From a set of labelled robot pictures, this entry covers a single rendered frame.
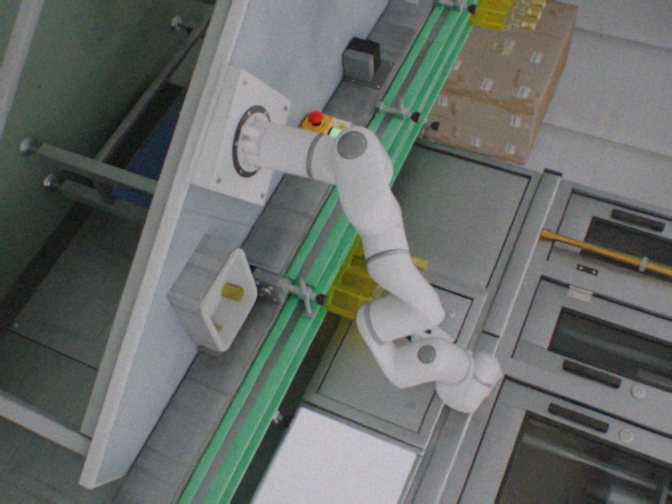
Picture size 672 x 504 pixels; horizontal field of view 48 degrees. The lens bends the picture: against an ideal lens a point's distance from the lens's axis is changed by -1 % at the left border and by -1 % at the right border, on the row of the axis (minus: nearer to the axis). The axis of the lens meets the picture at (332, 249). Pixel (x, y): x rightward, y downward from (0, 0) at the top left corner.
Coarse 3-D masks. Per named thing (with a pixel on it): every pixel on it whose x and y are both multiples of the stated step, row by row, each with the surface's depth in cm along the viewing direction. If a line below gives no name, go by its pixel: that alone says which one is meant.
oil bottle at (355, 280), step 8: (344, 272) 194; (352, 272) 194; (360, 272) 194; (336, 280) 193; (344, 280) 193; (352, 280) 193; (360, 280) 193; (368, 280) 192; (352, 288) 192; (360, 288) 191; (368, 288) 191; (376, 288) 191; (384, 288) 192; (376, 296) 191
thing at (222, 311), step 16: (240, 256) 167; (224, 272) 161; (240, 272) 174; (256, 288) 180; (208, 304) 175; (224, 304) 180; (240, 304) 180; (208, 320) 161; (224, 320) 178; (240, 320) 178; (224, 336) 176
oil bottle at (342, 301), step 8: (336, 288) 192; (344, 288) 192; (328, 296) 191; (336, 296) 191; (344, 296) 191; (352, 296) 190; (360, 296) 190; (368, 296) 190; (328, 304) 192; (336, 304) 190; (344, 304) 189; (352, 304) 189; (360, 304) 189; (336, 312) 193; (344, 312) 191; (352, 312) 189
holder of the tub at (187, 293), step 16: (208, 240) 166; (224, 240) 165; (192, 256) 164; (208, 256) 164; (224, 256) 163; (192, 272) 162; (208, 272) 161; (176, 288) 160; (192, 288) 160; (208, 288) 159; (176, 304) 161; (192, 304) 157; (192, 320) 165; (192, 336) 174; (208, 336) 169; (208, 352) 181
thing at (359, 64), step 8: (352, 40) 210; (360, 40) 210; (352, 48) 208; (360, 48) 208; (368, 48) 208; (376, 48) 208; (344, 56) 207; (352, 56) 207; (360, 56) 206; (368, 56) 206; (376, 56) 209; (344, 64) 210; (352, 64) 209; (360, 64) 207; (368, 64) 206; (376, 64) 211; (352, 72) 211; (360, 72) 210; (368, 72) 208; (368, 80) 211
